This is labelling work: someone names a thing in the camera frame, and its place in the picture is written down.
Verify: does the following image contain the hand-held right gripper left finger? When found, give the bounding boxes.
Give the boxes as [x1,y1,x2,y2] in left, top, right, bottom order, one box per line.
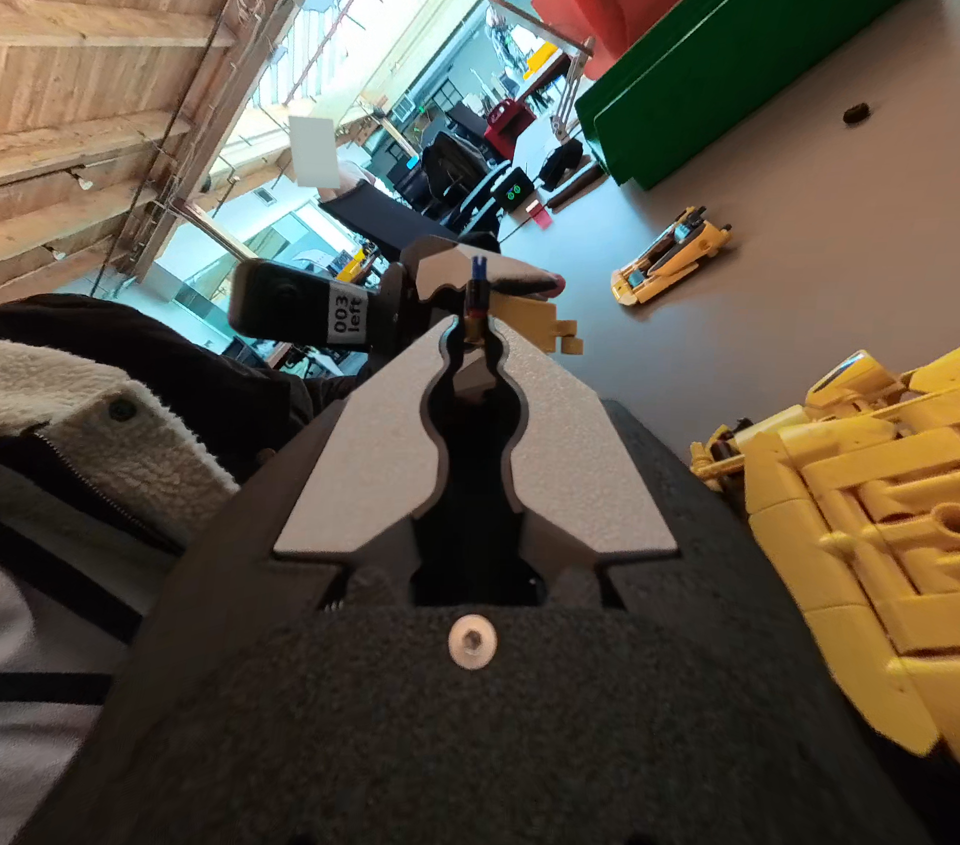
[273,314,478,604]

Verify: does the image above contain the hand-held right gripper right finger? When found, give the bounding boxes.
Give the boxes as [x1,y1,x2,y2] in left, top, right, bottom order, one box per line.
[477,318,680,604]

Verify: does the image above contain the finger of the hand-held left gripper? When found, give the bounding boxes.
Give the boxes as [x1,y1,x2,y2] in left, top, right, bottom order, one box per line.
[399,236,483,285]
[414,250,569,305]

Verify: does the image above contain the yellow grid panel piece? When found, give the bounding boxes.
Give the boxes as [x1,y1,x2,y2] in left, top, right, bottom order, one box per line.
[486,293,585,359]

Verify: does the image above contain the yellow headlight panel piece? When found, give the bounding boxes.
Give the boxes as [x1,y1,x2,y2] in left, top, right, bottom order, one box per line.
[609,205,734,308]

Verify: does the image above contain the yellow toy brick car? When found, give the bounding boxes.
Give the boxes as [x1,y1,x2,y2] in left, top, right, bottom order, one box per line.
[688,347,960,762]

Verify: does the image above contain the black tilted panel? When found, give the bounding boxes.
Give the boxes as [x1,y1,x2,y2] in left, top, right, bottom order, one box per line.
[318,181,460,261]

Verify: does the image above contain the black office chair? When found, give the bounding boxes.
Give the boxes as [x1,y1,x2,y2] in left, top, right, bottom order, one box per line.
[418,132,498,225]

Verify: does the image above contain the black box green lights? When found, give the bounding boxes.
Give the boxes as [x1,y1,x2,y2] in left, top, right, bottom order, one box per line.
[491,166,536,214]

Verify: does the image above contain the black bag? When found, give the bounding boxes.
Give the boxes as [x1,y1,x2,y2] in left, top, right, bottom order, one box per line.
[537,138,586,191]

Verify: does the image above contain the small red bin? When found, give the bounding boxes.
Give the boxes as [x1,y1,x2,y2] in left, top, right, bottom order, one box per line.
[483,97,538,161]

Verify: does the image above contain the white striped shirt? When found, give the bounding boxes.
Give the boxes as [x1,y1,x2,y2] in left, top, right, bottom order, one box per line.
[0,462,189,831]

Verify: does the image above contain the green plastic bin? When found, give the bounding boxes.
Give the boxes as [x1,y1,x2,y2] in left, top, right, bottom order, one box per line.
[574,0,936,191]

